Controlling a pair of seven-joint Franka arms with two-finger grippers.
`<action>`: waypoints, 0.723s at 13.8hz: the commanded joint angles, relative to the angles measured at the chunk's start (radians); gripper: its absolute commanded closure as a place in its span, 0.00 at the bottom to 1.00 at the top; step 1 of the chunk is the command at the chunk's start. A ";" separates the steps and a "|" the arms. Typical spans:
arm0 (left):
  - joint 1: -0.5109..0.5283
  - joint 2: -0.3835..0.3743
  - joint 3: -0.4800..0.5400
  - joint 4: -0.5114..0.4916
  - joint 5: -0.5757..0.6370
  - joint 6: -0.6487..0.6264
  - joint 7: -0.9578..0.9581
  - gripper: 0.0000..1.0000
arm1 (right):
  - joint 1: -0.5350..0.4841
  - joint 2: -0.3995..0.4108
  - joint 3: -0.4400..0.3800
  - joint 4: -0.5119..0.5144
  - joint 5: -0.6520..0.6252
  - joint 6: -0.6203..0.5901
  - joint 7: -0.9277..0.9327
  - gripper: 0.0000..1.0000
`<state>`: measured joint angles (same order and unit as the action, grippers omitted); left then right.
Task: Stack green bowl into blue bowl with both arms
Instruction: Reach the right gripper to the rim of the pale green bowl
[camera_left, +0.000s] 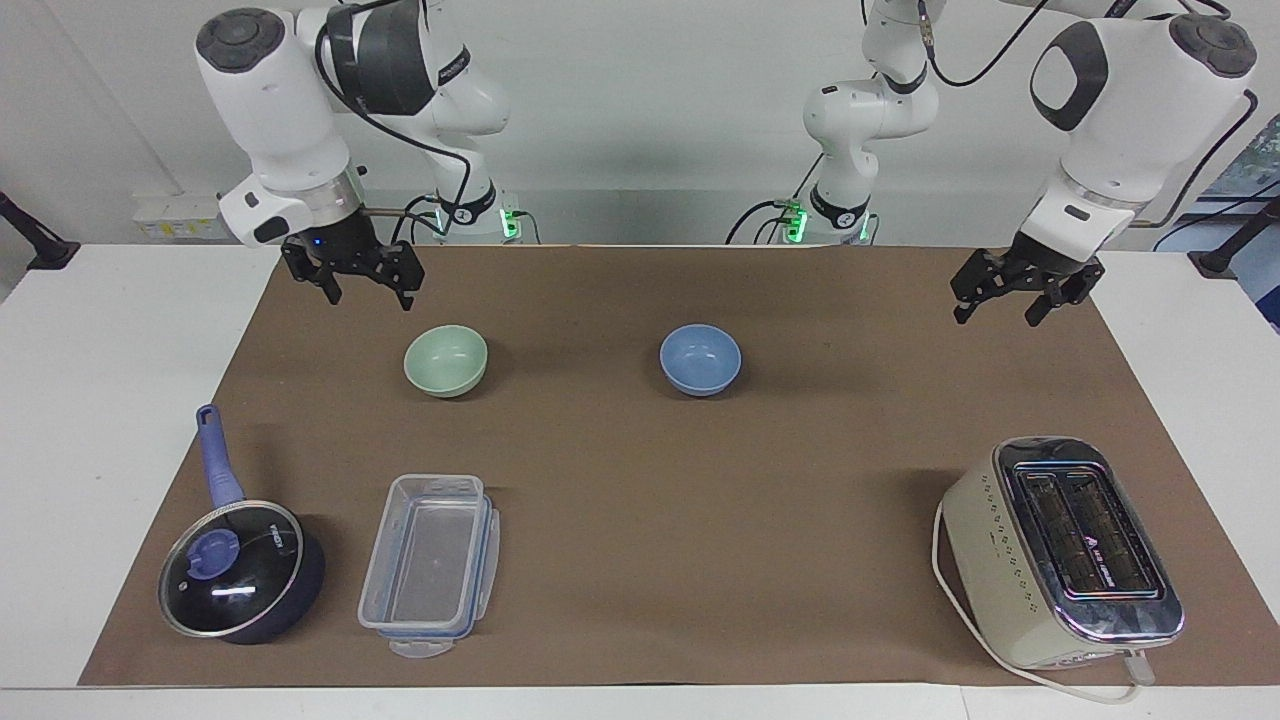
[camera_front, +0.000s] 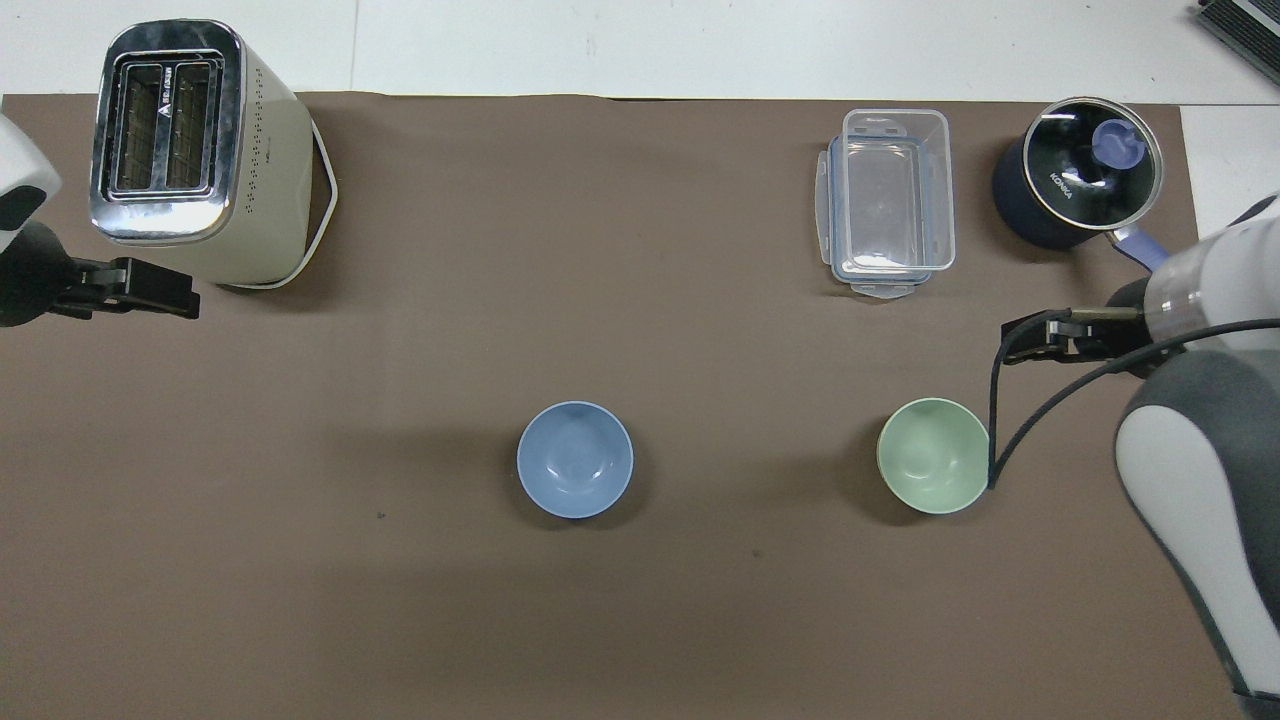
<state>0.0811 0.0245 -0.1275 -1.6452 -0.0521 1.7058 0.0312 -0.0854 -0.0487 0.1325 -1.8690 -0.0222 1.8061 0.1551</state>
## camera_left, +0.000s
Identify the black stand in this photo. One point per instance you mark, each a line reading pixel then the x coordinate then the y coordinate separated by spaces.
pixel 1235 245
pixel 35 243

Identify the cream toaster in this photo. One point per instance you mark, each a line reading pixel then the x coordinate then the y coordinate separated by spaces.
pixel 1010 560

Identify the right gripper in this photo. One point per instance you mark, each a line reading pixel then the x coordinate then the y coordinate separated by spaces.
pixel 345 252

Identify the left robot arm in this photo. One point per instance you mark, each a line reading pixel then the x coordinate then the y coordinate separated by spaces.
pixel 1150 110

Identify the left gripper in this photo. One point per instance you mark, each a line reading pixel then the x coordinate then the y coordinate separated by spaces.
pixel 1050 265

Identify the glass pot lid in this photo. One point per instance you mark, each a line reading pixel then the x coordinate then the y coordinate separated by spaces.
pixel 235 575

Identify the green bowl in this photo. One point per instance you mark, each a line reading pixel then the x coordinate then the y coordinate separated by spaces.
pixel 445 362

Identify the blue saucepan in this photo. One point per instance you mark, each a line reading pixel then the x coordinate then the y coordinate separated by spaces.
pixel 305 590

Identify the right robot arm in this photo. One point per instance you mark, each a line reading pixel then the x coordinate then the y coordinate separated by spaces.
pixel 270 110

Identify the clear plastic food container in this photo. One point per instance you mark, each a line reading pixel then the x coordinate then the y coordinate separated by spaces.
pixel 430 565

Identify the blue bowl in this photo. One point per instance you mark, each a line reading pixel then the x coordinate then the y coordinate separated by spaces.
pixel 700 360

